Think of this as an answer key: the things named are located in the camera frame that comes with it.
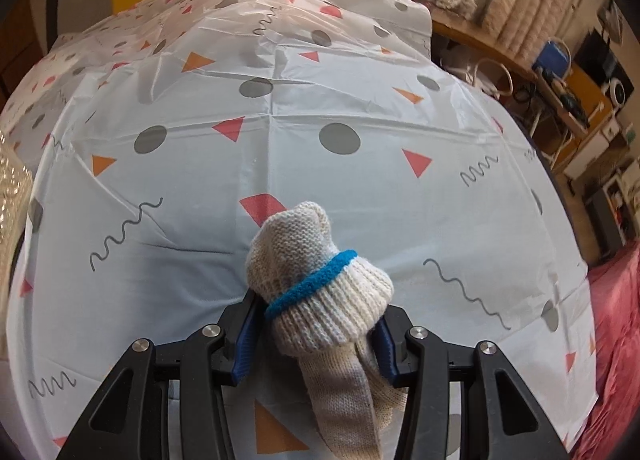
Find wooden tv cabinet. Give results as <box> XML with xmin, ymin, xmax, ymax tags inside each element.
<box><xmin>562</xmin><ymin>62</ymin><xmax>623</xmax><ymax>181</ymax></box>

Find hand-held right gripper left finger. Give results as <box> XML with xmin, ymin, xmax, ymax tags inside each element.
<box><xmin>55</xmin><ymin>290</ymin><xmax>261</xmax><ymax>460</ymax></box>

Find blue folding chair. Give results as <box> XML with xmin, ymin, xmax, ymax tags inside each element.
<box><xmin>520</xmin><ymin>37</ymin><xmax>591</xmax><ymax>165</ymax></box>

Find wooden desk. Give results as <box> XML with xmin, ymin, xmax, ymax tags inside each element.
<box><xmin>427</xmin><ymin>4</ymin><xmax>536</xmax><ymax>90</ymax></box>

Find black television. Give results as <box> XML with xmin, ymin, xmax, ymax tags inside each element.
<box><xmin>572</xmin><ymin>30</ymin><xmax>636</xmax><ymax>100</ymax></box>

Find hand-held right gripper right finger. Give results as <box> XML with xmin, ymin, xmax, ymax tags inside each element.
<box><xmin>375</xmin><ymin>305</ymin><xmax>571</xmax><ymax>460</ymax></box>

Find ornate gold tissue box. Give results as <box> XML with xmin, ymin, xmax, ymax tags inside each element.
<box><xmin>0</xmin><ymin>137</ymin><xmax>33</xmax><ymax>261</ymax></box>

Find white round fan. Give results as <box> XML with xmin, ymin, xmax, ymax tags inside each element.
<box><xmin>602</xmin><ymin>77</ymin><xmax>628</xmax><ymax>105</ymax></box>

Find white knit sock blue stripe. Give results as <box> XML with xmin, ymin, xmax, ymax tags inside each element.
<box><xmin>245</xmin><ymin>201</ymin><xmax>408</xmax><ymax>460</ymax></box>

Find round tray with tools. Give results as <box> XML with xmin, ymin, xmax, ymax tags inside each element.
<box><xmin>537</xmin><ymin>67</ymin><xmax>591</xmax><ymax>128</ymax></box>

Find pink ruffled blanket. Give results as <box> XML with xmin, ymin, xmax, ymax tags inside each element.
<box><xmin>572</xmin><ymin>240</ymin><xmax>640</xmax><ymax>460</ymax></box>

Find white tote bag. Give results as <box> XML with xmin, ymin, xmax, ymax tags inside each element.
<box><xmin>442</xmin><ymin>42</ymin><xmax>513</xmax><ymax>100</ymax></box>

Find white low shelf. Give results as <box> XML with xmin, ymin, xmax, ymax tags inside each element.
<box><xmin>585</xmin><ymin>175</ymin><xmax>640</xmax><ymax>265</ymax></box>

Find hanging beige bags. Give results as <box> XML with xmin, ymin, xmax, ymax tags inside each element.
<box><xmin>597</xmin><ymin>0</ymin><xmax>626</xmax><ymax>45</ymax></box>

